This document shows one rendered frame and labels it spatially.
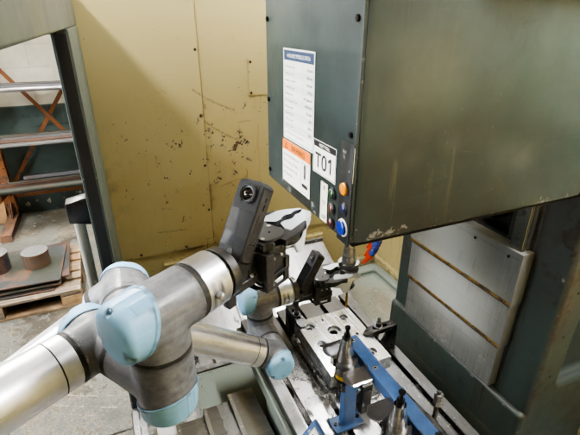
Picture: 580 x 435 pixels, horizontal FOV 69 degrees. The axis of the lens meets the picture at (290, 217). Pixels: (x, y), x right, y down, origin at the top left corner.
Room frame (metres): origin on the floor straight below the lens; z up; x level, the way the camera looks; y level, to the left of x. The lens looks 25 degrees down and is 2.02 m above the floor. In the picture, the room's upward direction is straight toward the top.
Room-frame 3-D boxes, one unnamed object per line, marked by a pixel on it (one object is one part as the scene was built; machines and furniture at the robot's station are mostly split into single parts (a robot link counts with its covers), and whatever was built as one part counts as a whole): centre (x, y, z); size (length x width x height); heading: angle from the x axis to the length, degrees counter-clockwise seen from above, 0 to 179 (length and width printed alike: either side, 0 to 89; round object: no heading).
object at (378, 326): (1.23, -0.33, 0.97); 0.13 x 0.03 x 0.15; 113
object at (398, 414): (0.64, -0.23, 1.26); 0.04 x 0.04 x 0.07
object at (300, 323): (1.30, -0.02, 0.97); 0.13 x 0.03 x 0.15; 23
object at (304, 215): (0.60, -0.01, 1.71); 0.09 x 0.03 x 0.06; 143
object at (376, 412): (0.69, -0.21, 1.21); 0.07 x 0.05 x 0.01; 113
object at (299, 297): (1.04, -0.06, 1.31); 0.12 x 0.08 x 0.09; 113
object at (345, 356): (0.84, -0.14, 1.26); 0.04 x 0.04 x 0.07
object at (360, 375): (0.79, -0.17, 1.21); 0.07 x 0.05 x 0.01; 113
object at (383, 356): (1.19, -0.18, 0.97); 0.29 x 0.23 x 0.05; 23
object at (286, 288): (1.01, 0.01, 1.31); 0.08 x 0.05 x 0.08; 23
